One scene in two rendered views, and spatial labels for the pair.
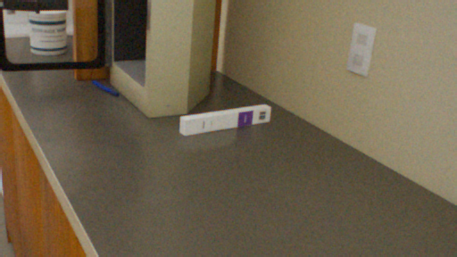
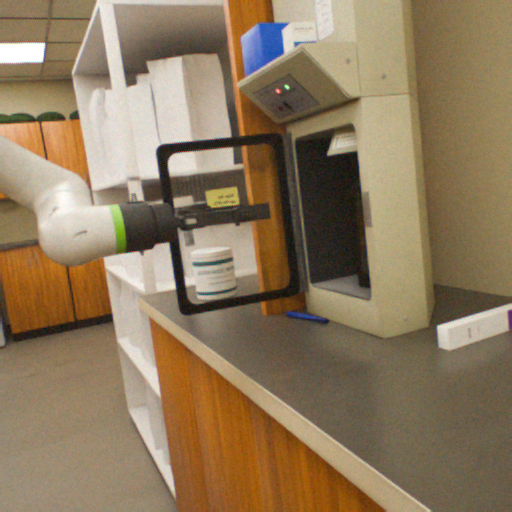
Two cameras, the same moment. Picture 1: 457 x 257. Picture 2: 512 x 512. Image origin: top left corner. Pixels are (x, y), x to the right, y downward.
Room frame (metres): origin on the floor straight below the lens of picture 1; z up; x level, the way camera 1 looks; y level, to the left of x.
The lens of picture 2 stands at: (0.25, 0.25, 1.28)
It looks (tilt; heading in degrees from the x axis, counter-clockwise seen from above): 8 degrees down; 4
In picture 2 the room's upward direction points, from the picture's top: 7 degrees counter-clockwise
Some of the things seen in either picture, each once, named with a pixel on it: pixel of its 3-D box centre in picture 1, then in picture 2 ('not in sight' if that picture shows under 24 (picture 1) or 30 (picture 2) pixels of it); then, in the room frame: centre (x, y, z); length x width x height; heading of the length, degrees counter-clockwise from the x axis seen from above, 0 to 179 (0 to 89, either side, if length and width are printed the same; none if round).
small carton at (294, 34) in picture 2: not in sight; (299, 41); (1.38, 0.19, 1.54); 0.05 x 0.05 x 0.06; 20
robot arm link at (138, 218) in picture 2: not in sight; (136, 224); (1.25, 0.53, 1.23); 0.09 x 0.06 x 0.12; 26
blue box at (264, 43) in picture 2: not in sight; (272, 51); (1.50, 0.24, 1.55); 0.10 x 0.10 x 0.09; 26
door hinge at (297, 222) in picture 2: (108, 0); (295, 214); (1.59, 0.23, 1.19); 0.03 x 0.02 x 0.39; 26
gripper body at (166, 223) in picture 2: not in sight; (175, 221); (1.28, 0.47, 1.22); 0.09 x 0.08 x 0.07; 116
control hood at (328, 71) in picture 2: not in sight; (292, 89); (1.43, 0.21, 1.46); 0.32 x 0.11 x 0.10; 26
